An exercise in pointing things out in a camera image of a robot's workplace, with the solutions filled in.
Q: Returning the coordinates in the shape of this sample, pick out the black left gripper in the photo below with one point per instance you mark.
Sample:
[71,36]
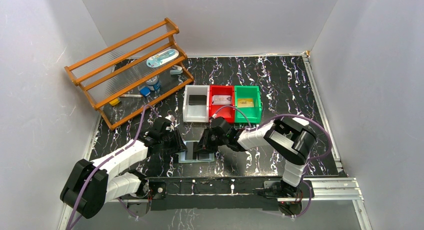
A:
[178,139]

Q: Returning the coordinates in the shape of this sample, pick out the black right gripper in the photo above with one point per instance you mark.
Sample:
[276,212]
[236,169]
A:
[205,140]

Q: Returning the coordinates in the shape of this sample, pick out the white magnetic stripe card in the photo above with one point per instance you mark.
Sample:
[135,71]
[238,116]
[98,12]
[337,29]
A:
[221,99]

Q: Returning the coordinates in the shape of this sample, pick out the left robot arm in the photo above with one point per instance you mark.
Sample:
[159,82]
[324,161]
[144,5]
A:
[91,184]

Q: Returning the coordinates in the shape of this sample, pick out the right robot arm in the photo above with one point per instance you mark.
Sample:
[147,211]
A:
[288,136]

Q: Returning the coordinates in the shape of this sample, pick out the gold card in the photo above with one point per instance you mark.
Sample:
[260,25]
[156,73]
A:
[245,103]

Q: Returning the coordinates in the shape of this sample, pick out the white plastic bin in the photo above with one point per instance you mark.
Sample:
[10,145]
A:
[197,113]

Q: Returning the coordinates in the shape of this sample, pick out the red plastic bin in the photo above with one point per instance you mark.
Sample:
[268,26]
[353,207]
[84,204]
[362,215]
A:
[224,111]

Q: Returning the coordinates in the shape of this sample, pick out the blue small block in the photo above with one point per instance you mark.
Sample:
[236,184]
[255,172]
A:
[145,92]

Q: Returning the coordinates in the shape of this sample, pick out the green plastic bin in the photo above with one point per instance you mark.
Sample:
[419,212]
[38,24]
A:
[254,114]

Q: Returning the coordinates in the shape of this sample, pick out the white marker pen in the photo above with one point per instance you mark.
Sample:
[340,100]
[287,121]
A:
[131,96]

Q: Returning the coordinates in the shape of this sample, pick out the yellow small block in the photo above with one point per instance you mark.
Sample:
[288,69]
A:
[115,102]

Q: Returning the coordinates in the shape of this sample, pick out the light blue white stapler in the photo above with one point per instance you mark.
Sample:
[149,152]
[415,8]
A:
[176,70]

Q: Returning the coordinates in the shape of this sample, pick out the orange wooden shelf rack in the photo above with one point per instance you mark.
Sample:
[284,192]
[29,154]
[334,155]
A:
[121,69]

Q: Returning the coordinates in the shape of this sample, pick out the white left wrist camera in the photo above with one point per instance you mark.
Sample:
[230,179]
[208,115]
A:
[171,118]

